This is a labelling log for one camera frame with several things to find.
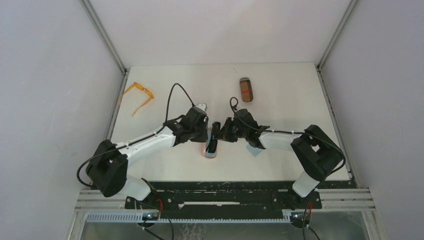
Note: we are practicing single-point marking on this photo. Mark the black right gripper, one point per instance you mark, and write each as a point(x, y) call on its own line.
point(233, 129)

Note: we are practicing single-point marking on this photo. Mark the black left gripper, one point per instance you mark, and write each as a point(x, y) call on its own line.
point(205, 129)

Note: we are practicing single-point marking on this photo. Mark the pink glasses case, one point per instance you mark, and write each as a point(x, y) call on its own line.
point(210, 146)

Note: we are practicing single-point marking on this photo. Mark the black sunglasses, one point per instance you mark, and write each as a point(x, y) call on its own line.
point(216, 128)

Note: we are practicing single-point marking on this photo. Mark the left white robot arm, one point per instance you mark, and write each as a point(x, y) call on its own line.
point(108, 168)

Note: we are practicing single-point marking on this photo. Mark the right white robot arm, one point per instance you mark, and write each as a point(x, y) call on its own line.
point(318, 155)

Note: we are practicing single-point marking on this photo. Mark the orange translucent sunglasses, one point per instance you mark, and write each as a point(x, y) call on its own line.
point(138, 94)

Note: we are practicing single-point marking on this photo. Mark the light blue cloth near right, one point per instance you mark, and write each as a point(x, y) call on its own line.
point(254, 150)

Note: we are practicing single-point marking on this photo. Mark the brown glasses case red stripe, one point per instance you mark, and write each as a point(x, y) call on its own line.
point(246, 90)

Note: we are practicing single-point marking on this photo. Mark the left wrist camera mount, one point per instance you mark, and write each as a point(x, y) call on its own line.
point(202, 106)

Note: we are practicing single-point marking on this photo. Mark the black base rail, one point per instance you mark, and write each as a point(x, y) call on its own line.
point(232, 200)

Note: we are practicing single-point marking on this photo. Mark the aluminium frame post right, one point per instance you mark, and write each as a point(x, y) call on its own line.
point(337, 33)

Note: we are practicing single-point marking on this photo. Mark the aluminium frame post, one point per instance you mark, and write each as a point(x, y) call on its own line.
point(102, 33)
point(337, 33)

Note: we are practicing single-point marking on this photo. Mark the aluminium frame post left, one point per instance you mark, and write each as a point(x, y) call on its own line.
point(102, 33)

